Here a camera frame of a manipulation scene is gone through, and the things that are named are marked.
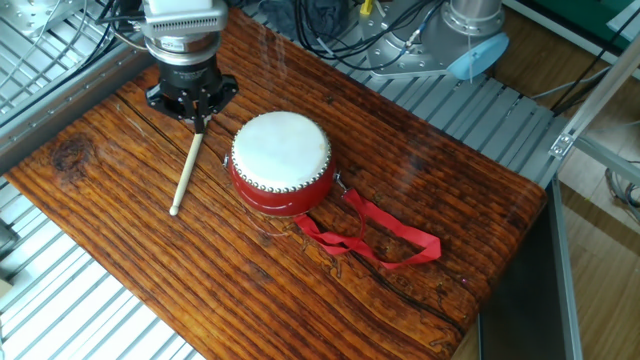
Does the black cable bundle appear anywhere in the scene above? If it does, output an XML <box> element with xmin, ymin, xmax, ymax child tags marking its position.
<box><xmin>293</xmin><ymin>0</ymin><xmax>451</xmax><ymax>71</ymax></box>

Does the silver robot mounting plate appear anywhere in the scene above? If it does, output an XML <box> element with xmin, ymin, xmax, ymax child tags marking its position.
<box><xmin>358</xmin><ymin>0</ymin><xmax>451</xmax><ymax>80</ymax></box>

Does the brown wooden board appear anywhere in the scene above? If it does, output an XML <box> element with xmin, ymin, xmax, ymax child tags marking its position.
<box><xmin>4</xmin><ymin>7</ymin><xmax>549</xmax><ymax>360</ymax></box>

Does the silver perforated plate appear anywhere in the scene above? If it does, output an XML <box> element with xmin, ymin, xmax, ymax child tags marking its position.
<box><xmin>0</xmin><ymin>0</ymin><xmax>84</xmax><ymax>39</ymax></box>

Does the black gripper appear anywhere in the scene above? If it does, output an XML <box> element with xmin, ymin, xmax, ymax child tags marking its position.
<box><xmin>145</xmin><ymin>56</ymin><xmax>240</xmax><ymax>134</ymax></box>

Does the grey cable coil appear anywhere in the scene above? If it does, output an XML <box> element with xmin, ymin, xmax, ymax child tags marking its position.
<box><xmin>603</xmin><ymin>159</ymin><xmax>640</xmax><ymax>224</ymax></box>

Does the aluminium frame post with bracket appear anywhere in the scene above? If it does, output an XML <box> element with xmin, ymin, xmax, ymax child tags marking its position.
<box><xmin>548</xmin><ymin>29</ymin><xmax>640</xmax><ymax>161</ymax></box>

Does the red drum with white skin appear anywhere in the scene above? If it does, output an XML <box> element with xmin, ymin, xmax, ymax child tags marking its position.
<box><xmin>222</xmin><ymin>110</ymin><xmax>337</xmax><ymax>218</ymax></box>

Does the dark grey cloth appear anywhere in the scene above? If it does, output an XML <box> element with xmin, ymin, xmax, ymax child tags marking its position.
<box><xmin>259</xmin><ymin>0</ymin><xmax>354</xmax><ymax>44</ymax></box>

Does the red ribbon strap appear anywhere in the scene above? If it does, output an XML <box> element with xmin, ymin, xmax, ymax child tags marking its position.
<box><xmin>293</xmin><ymin>188</ymin><xmax>443</xmax><ymax>271</ymax></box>

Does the pale wooden drumstick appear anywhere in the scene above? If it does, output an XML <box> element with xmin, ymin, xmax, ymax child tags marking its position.
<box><xmin>168</xmin><ymin>130</ymin><xmax>206</xmax><ymax>218</ymax></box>

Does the dark grey side panel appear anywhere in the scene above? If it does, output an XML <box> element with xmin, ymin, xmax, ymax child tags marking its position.
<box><xmin>477</xmin><ymin>177</ymin><xmax>584</xmax><ymax>360</ymax></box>

